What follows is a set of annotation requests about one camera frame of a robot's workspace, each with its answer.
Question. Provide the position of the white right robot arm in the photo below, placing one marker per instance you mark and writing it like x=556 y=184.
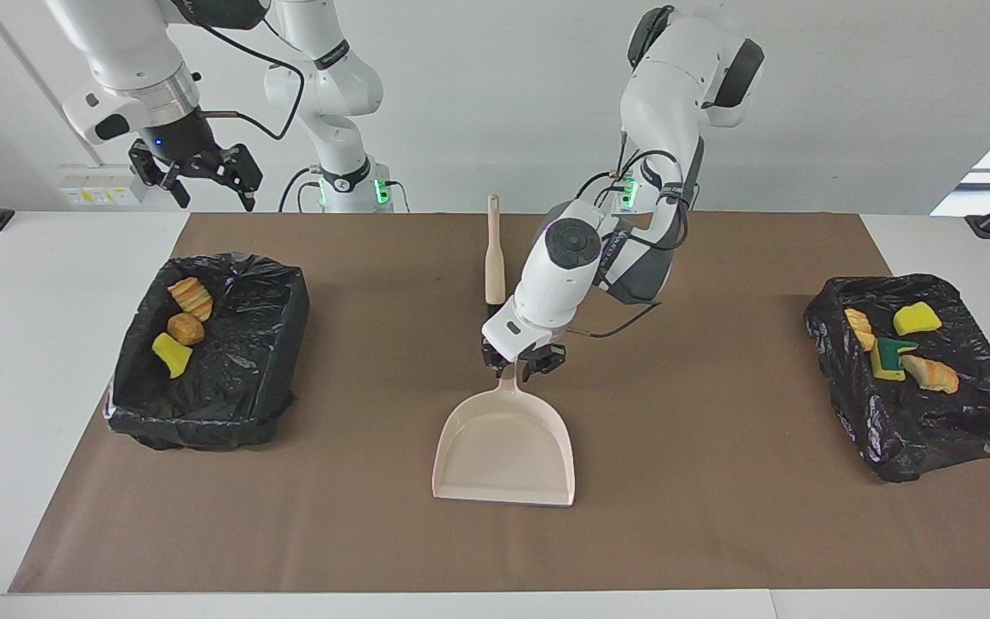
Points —
x=134 y=60

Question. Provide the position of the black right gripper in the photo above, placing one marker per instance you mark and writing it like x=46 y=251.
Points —
x=177 y=142

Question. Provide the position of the pale pink plastic dustpan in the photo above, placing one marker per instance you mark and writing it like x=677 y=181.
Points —
x=504 y=447

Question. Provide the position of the orange striped croissant piece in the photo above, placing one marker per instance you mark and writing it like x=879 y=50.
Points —
x=192 y=298
x=860 y=328
x=931 y=374

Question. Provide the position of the yellow sponge piece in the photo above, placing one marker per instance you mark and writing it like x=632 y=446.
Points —
x=916 y=318
x=889 y=361
x=171 y=354

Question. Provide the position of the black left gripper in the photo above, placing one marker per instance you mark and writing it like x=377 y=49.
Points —
x=529 y=354

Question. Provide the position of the brown bread bun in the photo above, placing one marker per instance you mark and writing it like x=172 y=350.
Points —
x=186 y=329

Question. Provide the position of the brown table mat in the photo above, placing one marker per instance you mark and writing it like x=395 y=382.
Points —
x=495 y=533

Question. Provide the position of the beige hand brush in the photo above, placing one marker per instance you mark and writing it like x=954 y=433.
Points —
x=495 y=266

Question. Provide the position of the bin wrapped in black bag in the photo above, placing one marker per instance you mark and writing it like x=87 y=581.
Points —
x=959 y=421

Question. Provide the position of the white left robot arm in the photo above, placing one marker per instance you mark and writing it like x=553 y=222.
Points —
x=564 y=275

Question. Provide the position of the white wall socket box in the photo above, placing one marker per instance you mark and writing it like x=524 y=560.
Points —
x=87 y=193

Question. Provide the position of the open bin lined black bag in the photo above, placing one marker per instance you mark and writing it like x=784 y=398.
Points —
x=237 y=378

